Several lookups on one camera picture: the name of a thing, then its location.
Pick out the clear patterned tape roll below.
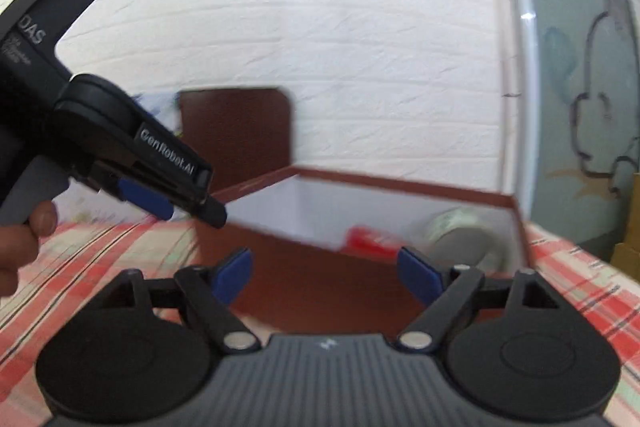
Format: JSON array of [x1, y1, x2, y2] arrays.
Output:
[[425, 207, 506, 273]]

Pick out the frosted glass cartoon door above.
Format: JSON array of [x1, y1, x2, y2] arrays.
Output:
[[514, 0, 639, 259]]

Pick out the floral plastic bag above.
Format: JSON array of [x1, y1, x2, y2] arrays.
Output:
[[132, 90, 182, 137]]

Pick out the red rectangular box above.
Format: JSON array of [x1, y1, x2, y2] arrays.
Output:
[[342, 225, 402, 261]]

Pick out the dark brown wooden headboard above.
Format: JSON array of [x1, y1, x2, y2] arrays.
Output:
[[178, 87, 293, 194]]

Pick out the person's left hand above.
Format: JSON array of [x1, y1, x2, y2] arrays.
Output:
[[0, 201, 58, 297]]

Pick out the brown cardboard storage box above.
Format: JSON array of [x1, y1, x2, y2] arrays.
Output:
[[194, 167, 533, 336]]

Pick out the plaid tablecloth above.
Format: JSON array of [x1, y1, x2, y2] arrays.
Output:
[[1, 221, 639, 426]]

